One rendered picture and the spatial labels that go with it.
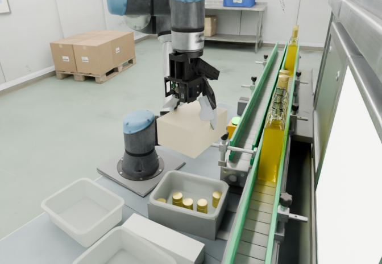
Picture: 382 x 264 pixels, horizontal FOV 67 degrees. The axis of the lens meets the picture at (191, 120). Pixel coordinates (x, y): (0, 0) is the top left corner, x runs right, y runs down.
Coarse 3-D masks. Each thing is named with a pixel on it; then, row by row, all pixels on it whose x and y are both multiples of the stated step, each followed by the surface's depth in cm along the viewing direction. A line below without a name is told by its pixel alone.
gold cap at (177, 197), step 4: (176, 192) 95; (172, 196) 94; (176, 196) 94; (180, 196) 94; (172, 200) 94; (176, 200) 93; (180, 200) 93; (172, 204) 95; (176, 204) 94; (180, 204) 94
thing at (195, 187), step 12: (168, 180) 100; (180, 180) 101; (192, 180) 100; (204, 180) 98; (216, 180) 97; (156, 192) 92; (168, 192) 101; (180, 192) 102; (192, 192) 101; (204, 192) 100; (156, 204) 87; (168, 204) 87; (204, 216) 82; (216, 216) 83
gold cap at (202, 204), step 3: (198, 201) 91; (201, 201) 91; (204, 201) 91; (198, 204) 90; (201, 204) 90; (204, 204) 90; (198, 207) 91; (201, 207) 90; (204, 207) 90; (198, 210) 91; (201, 210) 91; (204, 210) 91
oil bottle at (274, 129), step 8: (272, 120) 82; (280, 120) 81; (264, 128) 83; (272, 128) 82; (280, 128) 81; (264, 136) 84; (272, 136) 83; (280, 136) 82; (264, 144) 85; (272, 144) 84; (280, 144) 83; (264, 152) 86; (272, 152) 85; (280, 152) 85; (264, 160) 87; (272, 160) 86; (264, 168) 88; (272, 168) 87; (264, 176) 90; (272, 176) 88
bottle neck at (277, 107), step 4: (276, 100) 81; (280, 100) 81; (276, 104) 80; (280, 104) 79; (272, 108) 82; (276, 108) 80; (280, 108) 80; (272, 112) 82; (276, 112) 81; (280, 112) 81; (272, 116) 82; (276, 116) 81; (280, 116) 81
